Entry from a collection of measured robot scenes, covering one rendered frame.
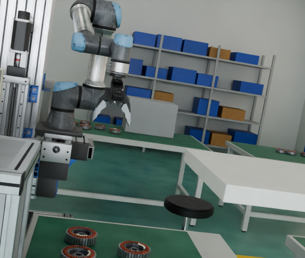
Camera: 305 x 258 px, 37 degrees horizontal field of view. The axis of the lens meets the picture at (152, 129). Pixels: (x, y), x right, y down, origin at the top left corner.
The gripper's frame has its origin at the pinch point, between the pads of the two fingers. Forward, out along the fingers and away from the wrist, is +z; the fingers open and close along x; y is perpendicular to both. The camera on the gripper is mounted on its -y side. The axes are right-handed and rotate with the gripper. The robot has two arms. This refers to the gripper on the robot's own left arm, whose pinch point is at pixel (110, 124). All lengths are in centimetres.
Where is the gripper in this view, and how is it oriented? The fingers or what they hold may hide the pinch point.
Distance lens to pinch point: 179.2
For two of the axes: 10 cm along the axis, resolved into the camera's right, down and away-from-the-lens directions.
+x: -9.7, -1.4, -1.9
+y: -1.7, -1.5, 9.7
